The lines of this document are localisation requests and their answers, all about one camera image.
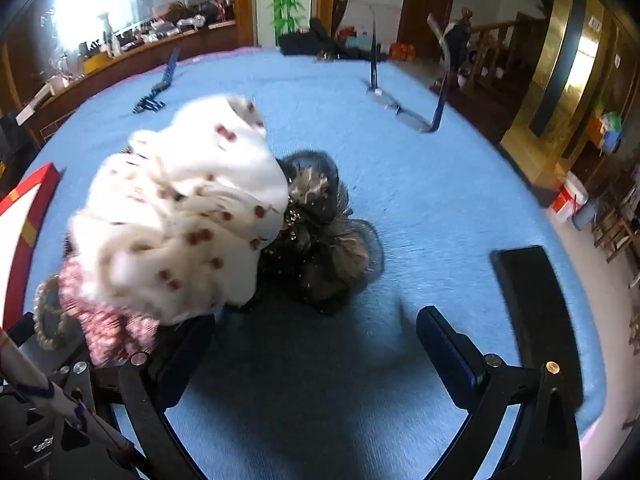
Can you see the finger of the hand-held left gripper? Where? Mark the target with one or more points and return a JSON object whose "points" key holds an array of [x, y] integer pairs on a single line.
{"points": [[70, 342]]}

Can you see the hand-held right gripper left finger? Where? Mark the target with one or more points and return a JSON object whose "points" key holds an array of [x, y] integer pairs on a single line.
{"points": [[172, 365]]}

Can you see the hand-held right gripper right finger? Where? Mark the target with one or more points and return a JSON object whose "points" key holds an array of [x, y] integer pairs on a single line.
{"points": [[450, 350]]}

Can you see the pink patterned scrunchie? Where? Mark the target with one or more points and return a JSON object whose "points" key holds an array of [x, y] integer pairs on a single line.
{"points": [[110, 325]]}

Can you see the red box with white lining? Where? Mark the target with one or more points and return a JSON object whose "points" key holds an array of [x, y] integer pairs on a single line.
{"points": [[30, 210]]}

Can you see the white cherry-print scrunchie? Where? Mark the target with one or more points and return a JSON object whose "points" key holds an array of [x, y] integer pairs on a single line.
{"points": [[190, 185]]}

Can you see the black mesh scrunchie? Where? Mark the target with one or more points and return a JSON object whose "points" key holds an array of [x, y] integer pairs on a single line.
{"points": [[320, 260]]}

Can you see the blue blanket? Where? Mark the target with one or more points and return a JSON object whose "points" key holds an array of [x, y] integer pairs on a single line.
{"points": [[425, 185]]}

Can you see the grey-blue bin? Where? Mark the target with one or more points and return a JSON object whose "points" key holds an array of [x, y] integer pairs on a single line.
{"points": [[586, 215]]}

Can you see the white and red bucket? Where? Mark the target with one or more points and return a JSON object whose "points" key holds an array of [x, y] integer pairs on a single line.
{"points": [[567, 197]]}

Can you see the wooden chair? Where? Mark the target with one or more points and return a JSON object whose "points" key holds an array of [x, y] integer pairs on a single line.
{"points": [[617, 225]]}

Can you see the white flat box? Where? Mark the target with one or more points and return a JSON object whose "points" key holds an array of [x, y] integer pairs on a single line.
{"points": [[35, 102]]}

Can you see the wooden counter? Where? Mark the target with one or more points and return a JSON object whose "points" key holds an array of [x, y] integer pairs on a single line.
{"points": [[130, 70]]}

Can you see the yellow box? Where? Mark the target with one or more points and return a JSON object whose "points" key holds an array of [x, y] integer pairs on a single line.
{"points": [[94, 63]]}

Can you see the gold pillar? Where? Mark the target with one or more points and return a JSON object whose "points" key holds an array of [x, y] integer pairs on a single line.
{"points": [[560, 85]]}

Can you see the clear-lens eyeglasses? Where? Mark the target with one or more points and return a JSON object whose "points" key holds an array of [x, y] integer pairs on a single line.
{"points": [[372, 70]]}

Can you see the orange boxes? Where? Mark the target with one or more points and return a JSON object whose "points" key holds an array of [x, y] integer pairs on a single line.
{"points": [[402, 51]]}

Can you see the wooden stair railing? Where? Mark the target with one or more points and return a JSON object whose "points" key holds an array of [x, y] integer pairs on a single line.
{"points": [[492, 50]]}

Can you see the white spray bottle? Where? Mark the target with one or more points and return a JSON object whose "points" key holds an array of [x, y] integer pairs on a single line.
{"points": [[107, 35]]}

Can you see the dark hanging coat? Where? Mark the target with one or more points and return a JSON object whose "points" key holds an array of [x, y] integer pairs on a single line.
{"points": [[457, 35]]}

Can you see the black bag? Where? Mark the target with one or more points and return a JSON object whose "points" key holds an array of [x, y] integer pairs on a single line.
{"points": [[310, 40]]}

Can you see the brown wooden door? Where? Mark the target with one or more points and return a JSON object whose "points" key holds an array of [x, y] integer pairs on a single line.
{"points": [[427, 5]]}

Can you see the green bamboo wall decal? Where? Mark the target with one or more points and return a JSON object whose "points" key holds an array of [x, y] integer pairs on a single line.
{"points": [[287, 5]]}

